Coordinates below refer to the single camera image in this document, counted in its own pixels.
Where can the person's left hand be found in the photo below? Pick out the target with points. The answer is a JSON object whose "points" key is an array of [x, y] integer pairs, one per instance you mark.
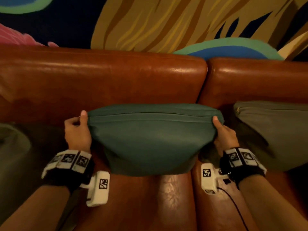
{"points": [[78, 137]]}

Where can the person's right hand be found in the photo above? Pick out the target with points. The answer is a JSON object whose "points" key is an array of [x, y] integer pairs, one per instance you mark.
{"points": [[225, 138]]}

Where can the grey cushion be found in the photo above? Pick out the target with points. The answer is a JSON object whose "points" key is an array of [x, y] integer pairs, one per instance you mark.
{"points": [[21, 165], [276, 134]]}

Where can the brown leather sofa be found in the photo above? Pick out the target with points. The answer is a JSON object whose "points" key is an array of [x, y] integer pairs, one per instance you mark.
{"points": [[120, 81]]}

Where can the teal cushion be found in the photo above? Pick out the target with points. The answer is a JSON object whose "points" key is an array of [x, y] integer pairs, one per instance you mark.
{"points": [[154, 141]]}

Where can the person's left forearm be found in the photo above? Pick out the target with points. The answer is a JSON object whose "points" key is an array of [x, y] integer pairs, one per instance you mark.
{"points": [[36, 211]]}

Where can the person's right forearm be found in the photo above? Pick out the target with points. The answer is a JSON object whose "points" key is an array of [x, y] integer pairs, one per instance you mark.
{"points": [[274, 204]]}

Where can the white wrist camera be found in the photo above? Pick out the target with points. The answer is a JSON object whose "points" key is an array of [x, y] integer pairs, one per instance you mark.
{"points": [[99, 190], [209, 179]]}

